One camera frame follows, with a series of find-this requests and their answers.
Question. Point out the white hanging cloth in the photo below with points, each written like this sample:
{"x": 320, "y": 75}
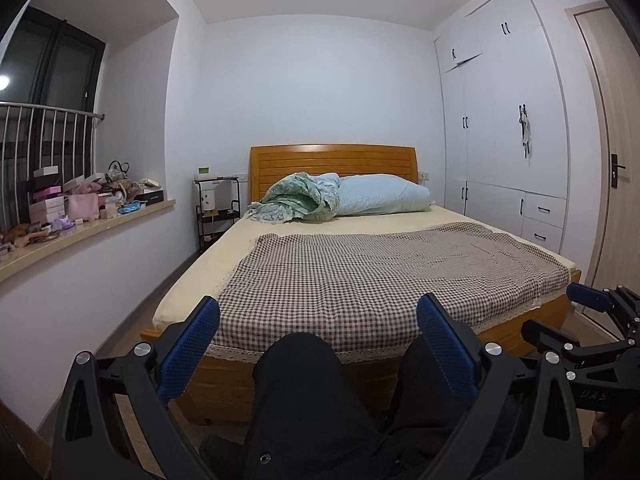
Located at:
{"x": 525, "y": 127}

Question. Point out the stack of pale boxes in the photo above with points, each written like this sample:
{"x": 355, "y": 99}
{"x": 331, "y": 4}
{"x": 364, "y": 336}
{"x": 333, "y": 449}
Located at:
{"x": 47, "y": 200}

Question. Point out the wooden bed frame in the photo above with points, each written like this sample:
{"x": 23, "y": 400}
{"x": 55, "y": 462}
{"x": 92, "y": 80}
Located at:
{"x": 330, "y": 165}

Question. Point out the person's black trousers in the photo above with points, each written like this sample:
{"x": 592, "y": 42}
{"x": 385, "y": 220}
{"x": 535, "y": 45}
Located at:
{"x": 310, "y": 410}

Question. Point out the pink bag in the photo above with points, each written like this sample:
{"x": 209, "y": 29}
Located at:
{"x": 82, "y": 207}

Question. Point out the green floral quilt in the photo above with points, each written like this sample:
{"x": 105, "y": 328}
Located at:
{"x": 295, "y": 197}

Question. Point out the metal window railing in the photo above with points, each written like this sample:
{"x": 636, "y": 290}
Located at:
{"x": 50, "y": 108}

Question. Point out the white wardrobe drawer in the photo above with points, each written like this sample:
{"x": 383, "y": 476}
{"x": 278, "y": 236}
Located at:
{"x": 545, "y": 207}
{"x": 542, "y": 235}

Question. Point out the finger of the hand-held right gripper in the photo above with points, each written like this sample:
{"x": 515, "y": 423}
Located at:
{"x": 590, "y": 296}
{"x": 550, "y": 337}

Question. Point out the brown soft toy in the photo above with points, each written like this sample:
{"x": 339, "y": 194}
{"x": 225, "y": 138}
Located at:
{"x": 25, "y": 236}

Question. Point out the purple pouch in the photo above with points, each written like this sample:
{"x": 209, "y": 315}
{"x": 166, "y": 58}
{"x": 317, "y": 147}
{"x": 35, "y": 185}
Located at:
{"x": 62, "y": 222}

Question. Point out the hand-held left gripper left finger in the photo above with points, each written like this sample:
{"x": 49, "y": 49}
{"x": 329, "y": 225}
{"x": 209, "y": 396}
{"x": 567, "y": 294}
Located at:
{"x": 190, "y": 347}

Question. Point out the blue cloth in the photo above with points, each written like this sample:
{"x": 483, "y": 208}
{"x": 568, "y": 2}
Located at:
{"x": 132, "y": 207}

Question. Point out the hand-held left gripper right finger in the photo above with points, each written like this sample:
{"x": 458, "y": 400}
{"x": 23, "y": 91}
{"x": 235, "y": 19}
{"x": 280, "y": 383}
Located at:
{"x": 447, "y": 347}

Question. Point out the light blue pillow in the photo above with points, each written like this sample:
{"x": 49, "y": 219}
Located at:
{"x": 385, "y": 195}

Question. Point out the beige wooden door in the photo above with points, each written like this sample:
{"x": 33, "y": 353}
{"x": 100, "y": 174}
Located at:
{"x": 600, "y": 110}

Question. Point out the wooden window sill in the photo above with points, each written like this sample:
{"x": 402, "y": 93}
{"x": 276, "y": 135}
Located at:
{"x": 100, "y": 228}

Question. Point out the black box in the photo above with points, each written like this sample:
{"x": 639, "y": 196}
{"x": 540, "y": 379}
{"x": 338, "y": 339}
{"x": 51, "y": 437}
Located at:
{"x": 151, "y": 197}

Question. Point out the small green display device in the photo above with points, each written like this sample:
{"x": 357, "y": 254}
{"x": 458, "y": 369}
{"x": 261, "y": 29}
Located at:
{"x": 204, "y": 170}

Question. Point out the black metal shelf rack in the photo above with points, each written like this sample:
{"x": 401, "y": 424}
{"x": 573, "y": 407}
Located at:
{"x": 217, "y": 178}

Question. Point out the pale yellow bed sheet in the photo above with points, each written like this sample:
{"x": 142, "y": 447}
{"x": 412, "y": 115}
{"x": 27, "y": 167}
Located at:
{"x": 235, "y": 250}

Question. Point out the dark window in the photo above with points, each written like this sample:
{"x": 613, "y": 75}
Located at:
{"x": 70, "y": 60}

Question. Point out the white built-in wardrobe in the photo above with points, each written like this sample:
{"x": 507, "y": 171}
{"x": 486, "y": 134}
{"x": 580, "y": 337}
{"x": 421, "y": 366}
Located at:
{"x": 500, "y": 135}

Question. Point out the white cube device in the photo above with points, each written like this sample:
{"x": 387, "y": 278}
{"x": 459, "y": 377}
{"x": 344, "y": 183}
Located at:
{"x": 209, "y": 200}

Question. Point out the brown checked blanket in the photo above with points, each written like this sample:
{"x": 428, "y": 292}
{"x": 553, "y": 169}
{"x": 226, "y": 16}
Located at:
{"x": 375, "y": 280}

